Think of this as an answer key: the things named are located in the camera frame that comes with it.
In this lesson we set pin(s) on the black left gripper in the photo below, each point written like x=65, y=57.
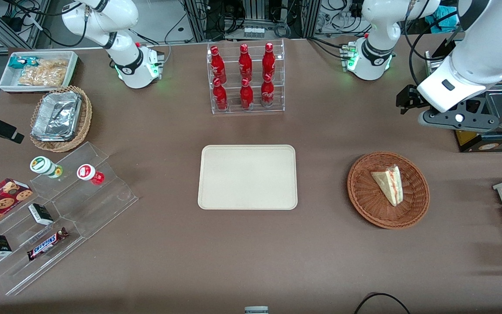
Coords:
x=409, y=96

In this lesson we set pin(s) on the triangle sandwich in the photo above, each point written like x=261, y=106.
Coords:
x=391, y=185

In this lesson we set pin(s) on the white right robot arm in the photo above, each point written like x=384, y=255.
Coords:
x=124, y=52

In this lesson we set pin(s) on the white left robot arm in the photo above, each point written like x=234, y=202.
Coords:
x=477, y=56

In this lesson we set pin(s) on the aluminium foil tray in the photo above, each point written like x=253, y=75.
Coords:
x=57, y=115

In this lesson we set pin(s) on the light wicker basket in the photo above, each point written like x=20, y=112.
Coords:
x=84, y=117

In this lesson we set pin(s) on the brown wicker basket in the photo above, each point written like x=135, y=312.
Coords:
x=368, y=196

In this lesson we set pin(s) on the beige plastic tray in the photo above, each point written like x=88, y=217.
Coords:
x=247, y=176

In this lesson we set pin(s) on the black hot food showcase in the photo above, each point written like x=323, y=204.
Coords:
x=495, y=141

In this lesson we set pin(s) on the white rectangular snack bin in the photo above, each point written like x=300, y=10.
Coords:
x=7, y=80

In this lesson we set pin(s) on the green-lidded white cup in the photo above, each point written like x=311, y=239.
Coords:
x=42, y=165

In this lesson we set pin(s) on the teal snack packet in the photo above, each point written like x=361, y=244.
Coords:
x=20, y=61

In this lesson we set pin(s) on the clear bag of crackers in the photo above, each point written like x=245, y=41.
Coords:
x=44, y=73

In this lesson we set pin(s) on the red-lidded white cup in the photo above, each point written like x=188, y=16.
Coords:
x=86, y=172

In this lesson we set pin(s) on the snickers chocolate bar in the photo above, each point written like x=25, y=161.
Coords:
x=46, y=244

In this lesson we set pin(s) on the clear acrylic stepped display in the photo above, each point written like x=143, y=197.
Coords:
x=98, y=205

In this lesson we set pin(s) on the clear acrylic bottle rack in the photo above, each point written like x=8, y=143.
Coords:
x=279, y=65

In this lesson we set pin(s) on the red cola bottle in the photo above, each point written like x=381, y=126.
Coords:
x=245, y=64
x=267, y=93
x=269, y=63
x=246, y=97
x=218, y=65
x=220, y=97

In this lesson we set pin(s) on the grey device with label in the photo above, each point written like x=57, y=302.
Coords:
x=256, y=310

